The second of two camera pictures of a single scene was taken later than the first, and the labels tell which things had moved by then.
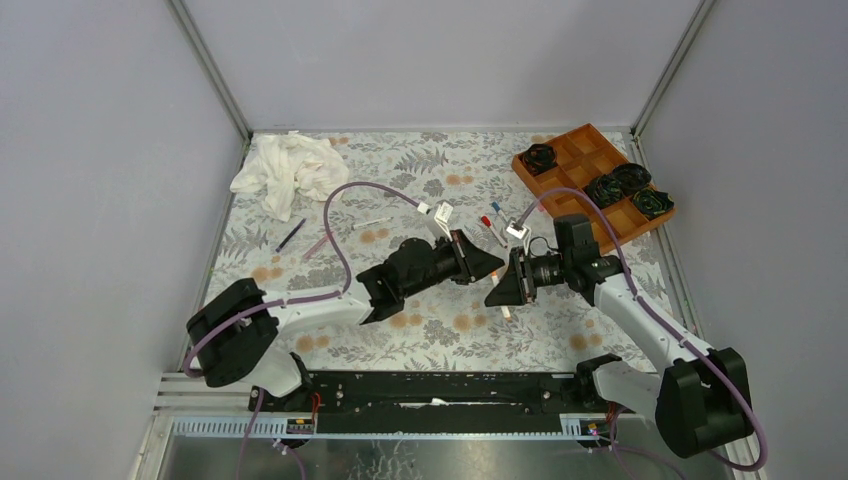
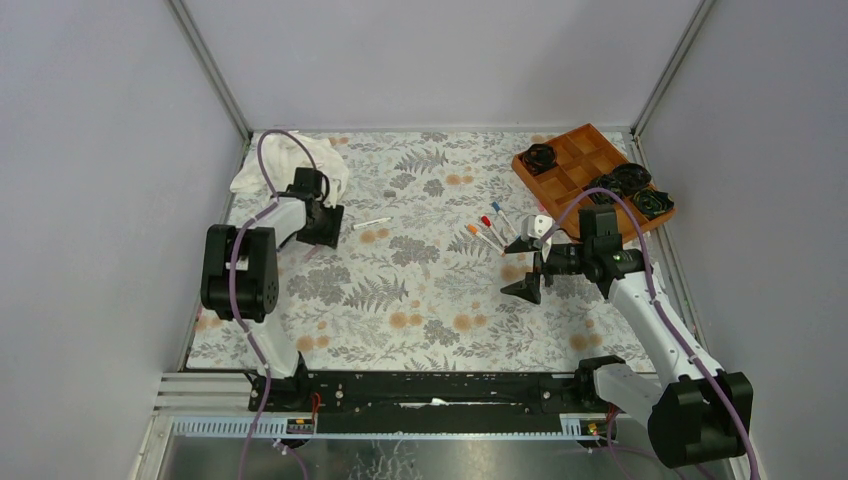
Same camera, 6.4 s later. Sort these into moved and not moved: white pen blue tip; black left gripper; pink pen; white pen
Moved: black left gripper
Not moved: white pen blue tip; pink pen; white pen
